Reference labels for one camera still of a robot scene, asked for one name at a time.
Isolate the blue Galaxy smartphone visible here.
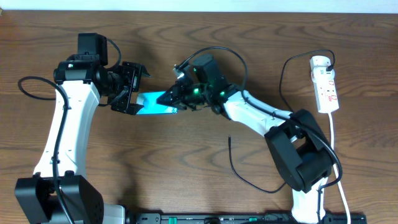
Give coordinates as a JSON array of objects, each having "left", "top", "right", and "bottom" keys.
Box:
[{"left": 136, "top": 91, "right": 178, "bottom": 115}]

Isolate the black charger cable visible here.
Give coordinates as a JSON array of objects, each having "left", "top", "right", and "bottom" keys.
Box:
[{"left": 228, "top": 49, "right": 336, "bottom": 194}]

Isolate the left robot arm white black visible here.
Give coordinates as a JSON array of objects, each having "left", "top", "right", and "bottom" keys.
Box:
[{"left": 15, "top": 59, "right": 148, "bottom": 223}]

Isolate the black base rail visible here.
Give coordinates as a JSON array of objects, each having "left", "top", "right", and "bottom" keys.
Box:
[{"left": 135, "top": 212, "right": 368, "bottom": 224}]

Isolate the white USB charger adapter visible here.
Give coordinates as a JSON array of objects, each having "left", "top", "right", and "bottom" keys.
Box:
[{"left": 310, "top": 55, "right": 332, "bottom": 70}]

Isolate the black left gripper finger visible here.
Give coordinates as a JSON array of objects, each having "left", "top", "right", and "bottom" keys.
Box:
[
  {"left": 131, "top": 63, "right": 151, "bottom": 90},
  {"left": 126, "top": 103, "right": 144, "bottom": 115}
]

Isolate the white power strip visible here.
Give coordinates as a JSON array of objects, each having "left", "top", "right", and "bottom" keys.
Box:
[{"left": 311, "top": 67, "right": 339, "bottom": 114}]

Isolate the white power strip cord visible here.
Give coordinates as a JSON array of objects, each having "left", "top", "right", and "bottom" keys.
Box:
[{"left": 328, "top": 112, "right": 352, "bottom": 224}]

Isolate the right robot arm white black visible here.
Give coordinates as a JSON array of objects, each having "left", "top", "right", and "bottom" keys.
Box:
[{"left": 157, "top": 54, "right": 342, "bottom": 223}]

